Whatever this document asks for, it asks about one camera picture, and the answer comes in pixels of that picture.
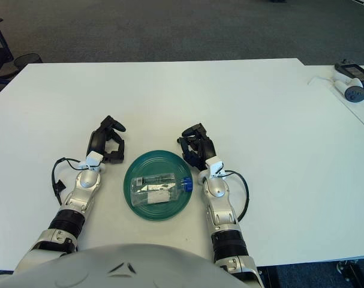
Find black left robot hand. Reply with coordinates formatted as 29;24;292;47
87;115;127;164

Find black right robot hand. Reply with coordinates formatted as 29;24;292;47
177;122;217;171

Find green round plate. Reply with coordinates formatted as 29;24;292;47
123;149;194;223

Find silver robot torso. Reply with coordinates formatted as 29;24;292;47
0;243;245;288

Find black table leg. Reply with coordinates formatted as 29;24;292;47
261;265;280;288

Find white grey VR controller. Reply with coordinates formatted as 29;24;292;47
333;77;364;104

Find dark handheld console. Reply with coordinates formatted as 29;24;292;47
334;59;364;89

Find table foot with caster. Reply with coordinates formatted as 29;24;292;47
337;259;364;288

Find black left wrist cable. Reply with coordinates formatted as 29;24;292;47
52;157;86;206

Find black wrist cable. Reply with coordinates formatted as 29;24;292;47
52;157;86;206
223;170;250;223

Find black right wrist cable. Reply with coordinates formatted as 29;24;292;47
223;170;250;223

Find thin white cable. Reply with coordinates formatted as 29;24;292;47
308;75;335;86

